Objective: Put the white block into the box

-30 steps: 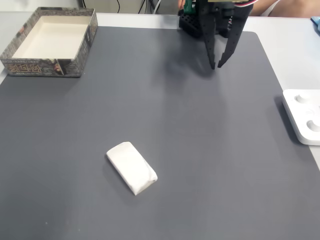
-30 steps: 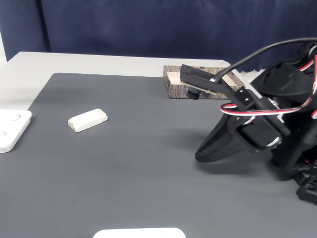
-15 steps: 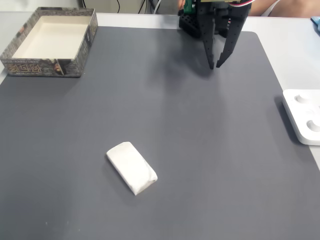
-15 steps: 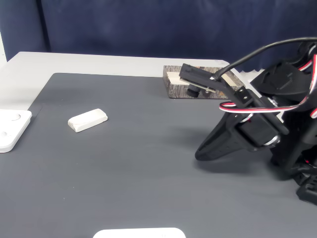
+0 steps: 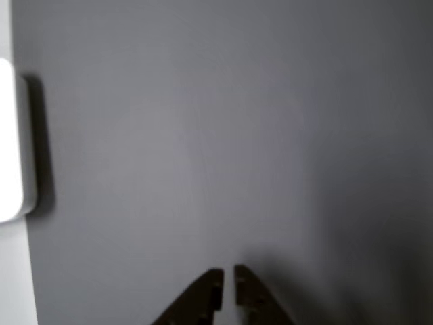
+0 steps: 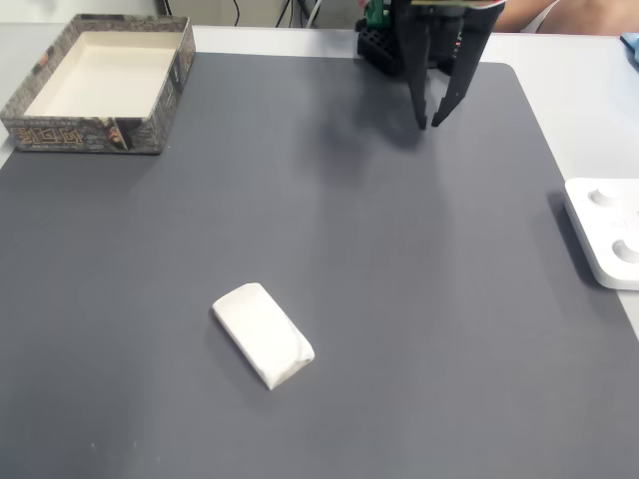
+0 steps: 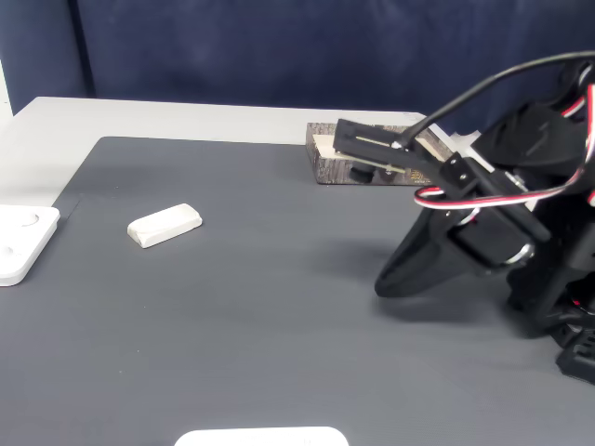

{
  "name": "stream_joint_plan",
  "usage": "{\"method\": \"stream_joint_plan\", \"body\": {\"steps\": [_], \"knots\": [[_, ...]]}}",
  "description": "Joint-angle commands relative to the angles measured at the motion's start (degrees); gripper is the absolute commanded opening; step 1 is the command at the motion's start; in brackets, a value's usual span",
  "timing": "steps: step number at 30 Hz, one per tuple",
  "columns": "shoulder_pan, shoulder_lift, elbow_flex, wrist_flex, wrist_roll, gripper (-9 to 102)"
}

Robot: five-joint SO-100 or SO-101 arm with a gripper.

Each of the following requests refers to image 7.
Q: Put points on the dark grey table mat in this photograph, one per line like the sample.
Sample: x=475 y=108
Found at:
x=232 y=325

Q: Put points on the white rounded flat device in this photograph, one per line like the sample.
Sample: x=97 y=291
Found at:
x=260 y=436

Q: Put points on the white plate with round dimples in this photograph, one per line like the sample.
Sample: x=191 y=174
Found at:
x=23 y=241

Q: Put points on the white block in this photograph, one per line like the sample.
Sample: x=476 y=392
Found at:
x=162 y=225

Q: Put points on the black gripper camera with mount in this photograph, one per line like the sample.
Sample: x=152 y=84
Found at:
x=367 y=141

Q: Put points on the dark blue curtain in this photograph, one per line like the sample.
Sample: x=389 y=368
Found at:
x=232 y=46

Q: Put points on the bark print cardboard box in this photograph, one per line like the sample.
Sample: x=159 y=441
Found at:
x=325 y=169

